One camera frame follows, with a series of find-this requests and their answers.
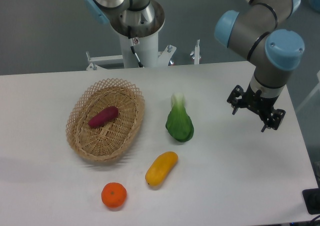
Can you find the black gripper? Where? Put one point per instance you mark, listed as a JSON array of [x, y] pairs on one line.
[[263, 107]]

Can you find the white metal base frame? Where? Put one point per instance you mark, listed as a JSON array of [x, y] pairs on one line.
[[164, 58]]

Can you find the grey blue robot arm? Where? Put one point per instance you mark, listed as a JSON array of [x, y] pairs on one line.
[[255, 36]]

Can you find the black device at table edge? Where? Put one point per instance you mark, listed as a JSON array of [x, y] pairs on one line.
[[312, 200]]

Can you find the green bok choy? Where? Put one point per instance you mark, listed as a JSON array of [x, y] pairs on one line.
[[179, 124]]

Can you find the yellow mango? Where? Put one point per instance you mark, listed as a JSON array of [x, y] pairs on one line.
[[160, 169]]

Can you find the woven wicker basket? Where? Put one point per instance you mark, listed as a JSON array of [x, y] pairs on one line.
[[110, 141]]

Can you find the purple sweet potato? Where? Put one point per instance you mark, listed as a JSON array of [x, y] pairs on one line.
[[106, 115]]

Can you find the orange tangerine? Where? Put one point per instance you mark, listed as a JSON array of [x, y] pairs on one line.
[[113, 195]]

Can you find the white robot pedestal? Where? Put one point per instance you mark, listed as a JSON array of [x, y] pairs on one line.
[[138, 31]]

